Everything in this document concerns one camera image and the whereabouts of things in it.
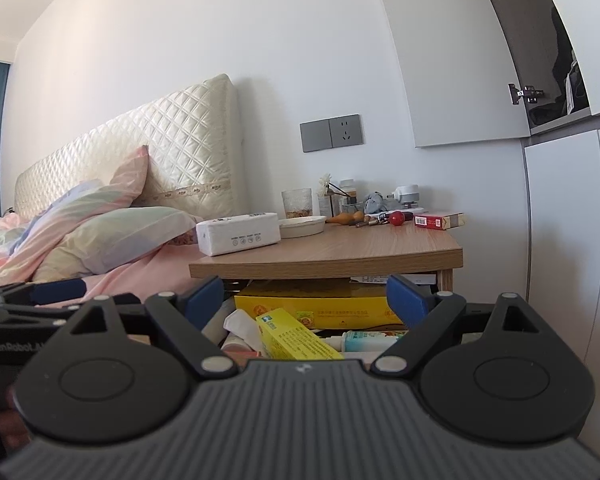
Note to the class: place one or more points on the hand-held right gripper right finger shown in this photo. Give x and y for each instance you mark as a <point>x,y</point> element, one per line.
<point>405,302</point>

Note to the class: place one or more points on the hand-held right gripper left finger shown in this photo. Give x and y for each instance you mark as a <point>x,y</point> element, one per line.
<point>206,300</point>

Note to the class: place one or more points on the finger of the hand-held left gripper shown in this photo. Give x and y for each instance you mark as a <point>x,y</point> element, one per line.
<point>25,319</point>
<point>57,292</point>

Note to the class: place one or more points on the wooden nightstand drawer with lock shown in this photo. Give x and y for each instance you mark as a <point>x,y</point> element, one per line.
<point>245,355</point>

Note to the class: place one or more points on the yellow medicine box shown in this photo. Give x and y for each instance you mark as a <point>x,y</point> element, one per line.
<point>295,337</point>

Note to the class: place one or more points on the person's left hand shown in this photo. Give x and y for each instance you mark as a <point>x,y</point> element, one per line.
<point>10,425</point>

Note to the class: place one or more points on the white printed paper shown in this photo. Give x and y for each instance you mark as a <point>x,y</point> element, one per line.
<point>380,278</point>

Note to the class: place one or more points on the white crumpled tissue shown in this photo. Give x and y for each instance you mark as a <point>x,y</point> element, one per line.
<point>242,327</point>

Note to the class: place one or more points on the white teal ointment tube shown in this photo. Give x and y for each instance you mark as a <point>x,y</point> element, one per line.
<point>370,341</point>

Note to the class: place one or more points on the pink striped duvet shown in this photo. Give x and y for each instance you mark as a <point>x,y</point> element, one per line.
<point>0,260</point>

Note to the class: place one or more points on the pink bed sheet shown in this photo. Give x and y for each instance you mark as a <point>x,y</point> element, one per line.
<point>145,270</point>

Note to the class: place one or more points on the wooden nightstand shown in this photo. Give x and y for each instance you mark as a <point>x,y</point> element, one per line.
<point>360,250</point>

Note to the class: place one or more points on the white tissue pack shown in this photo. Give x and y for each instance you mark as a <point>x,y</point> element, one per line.
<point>240,235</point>

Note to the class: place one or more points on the pale green white pillow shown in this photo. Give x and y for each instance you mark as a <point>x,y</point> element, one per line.
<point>120,235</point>

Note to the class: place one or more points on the large flat yellow box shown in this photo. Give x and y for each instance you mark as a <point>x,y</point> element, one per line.
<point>320,302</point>

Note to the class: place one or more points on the metal key bunch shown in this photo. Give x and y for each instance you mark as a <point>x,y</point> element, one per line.
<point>372,221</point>

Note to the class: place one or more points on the red cigarette pack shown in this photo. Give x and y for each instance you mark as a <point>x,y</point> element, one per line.
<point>437,221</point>

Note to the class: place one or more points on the pink striped pillow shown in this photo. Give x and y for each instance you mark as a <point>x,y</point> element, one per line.
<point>95,200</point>

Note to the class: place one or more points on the small orange gourd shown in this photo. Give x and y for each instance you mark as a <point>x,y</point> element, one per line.
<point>342,218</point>

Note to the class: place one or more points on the grey cloth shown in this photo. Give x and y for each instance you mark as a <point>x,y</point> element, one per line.
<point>374,202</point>

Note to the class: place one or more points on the white plug adapter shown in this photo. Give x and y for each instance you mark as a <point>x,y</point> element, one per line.
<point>405,195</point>

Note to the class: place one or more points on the white shallow dish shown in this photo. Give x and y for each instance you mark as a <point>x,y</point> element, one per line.
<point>302,227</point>

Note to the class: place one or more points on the small glass vase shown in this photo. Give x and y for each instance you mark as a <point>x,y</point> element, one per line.
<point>329,206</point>

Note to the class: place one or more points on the clear glass cup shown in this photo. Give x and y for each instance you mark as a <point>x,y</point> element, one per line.
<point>297,205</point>

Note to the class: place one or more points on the small white flower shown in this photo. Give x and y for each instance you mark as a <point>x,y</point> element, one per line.
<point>325,184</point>

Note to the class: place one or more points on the cream quilted headboard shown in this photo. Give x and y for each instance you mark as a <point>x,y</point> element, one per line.
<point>170,145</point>

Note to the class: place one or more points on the white wardrobe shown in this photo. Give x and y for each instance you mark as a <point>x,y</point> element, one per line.
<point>565,235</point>

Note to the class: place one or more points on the metal door hinge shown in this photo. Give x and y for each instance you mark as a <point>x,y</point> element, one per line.
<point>525,94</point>

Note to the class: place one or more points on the white cabinet door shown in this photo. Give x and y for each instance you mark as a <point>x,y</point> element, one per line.
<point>455,60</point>

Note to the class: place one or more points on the dark clothes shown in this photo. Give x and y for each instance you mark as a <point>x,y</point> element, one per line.
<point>562,70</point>

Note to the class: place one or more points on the grey wall outlet panel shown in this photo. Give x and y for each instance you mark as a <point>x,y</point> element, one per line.
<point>330,133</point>

